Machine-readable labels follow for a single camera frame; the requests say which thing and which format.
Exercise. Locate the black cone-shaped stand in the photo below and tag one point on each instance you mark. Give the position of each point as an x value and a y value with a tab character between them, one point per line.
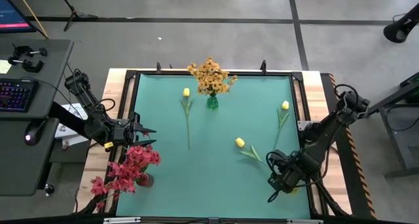
397	32

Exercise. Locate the yellow stick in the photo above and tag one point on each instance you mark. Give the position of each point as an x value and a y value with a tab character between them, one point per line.
31	11

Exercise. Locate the black computer mouse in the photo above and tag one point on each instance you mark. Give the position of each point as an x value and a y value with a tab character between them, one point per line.
34	132

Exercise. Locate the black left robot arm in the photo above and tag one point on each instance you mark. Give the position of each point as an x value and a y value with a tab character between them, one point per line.
95	127

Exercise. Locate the orange artificial flower bunch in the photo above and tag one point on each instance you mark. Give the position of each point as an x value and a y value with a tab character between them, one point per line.
222	83
199	76

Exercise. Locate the black desk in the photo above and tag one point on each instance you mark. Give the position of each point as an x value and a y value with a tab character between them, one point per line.
52	86
16	165

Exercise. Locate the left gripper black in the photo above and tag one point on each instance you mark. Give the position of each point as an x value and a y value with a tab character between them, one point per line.
122	135

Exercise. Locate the silver metal bracket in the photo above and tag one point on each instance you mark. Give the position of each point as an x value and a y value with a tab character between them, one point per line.
304	221
121	220

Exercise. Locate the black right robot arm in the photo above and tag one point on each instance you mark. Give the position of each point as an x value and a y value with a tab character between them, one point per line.
324	135

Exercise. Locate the black tripod stand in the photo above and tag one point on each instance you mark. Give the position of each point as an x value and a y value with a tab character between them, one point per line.
76	14

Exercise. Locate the dark grey metal cart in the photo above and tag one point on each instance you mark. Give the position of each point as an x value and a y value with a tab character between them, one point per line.
402	152

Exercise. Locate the black aluminium rig frame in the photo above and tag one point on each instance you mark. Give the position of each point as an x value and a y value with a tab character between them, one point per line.
131	74

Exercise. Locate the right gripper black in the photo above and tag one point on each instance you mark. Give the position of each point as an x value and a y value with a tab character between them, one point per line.
291	175

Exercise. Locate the black screw clamp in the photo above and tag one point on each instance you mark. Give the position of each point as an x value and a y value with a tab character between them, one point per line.
23	49
31	66

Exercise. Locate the backlit black keyboard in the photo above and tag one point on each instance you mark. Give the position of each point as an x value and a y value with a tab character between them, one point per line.
16	94

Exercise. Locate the yellow artificial tulip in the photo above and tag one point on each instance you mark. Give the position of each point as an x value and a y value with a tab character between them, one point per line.
240	142
285	105
186	92

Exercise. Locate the green glass vase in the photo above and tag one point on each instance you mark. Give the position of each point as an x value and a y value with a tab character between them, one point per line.
212	103

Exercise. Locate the red glass vase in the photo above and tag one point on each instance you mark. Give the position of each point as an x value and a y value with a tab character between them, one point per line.
148	181

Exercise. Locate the pale yellow sticky note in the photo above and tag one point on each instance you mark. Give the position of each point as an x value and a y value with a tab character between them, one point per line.
5	67

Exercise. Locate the computer monitor blue screen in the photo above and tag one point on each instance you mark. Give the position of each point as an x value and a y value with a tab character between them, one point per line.
13	17

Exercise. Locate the yellow glass vase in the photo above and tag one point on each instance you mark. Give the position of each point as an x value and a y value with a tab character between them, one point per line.
295	191

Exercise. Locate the teal table mat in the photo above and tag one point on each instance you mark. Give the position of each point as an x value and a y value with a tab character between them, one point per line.
212	191

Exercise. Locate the yellow label tag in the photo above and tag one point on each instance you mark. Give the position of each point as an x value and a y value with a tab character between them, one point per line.
108	145

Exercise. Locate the black board hazard-striped edge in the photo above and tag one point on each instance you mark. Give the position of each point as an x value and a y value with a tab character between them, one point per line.
347	184

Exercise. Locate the white paper sheets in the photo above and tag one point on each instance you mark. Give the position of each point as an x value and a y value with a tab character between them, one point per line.
65	130

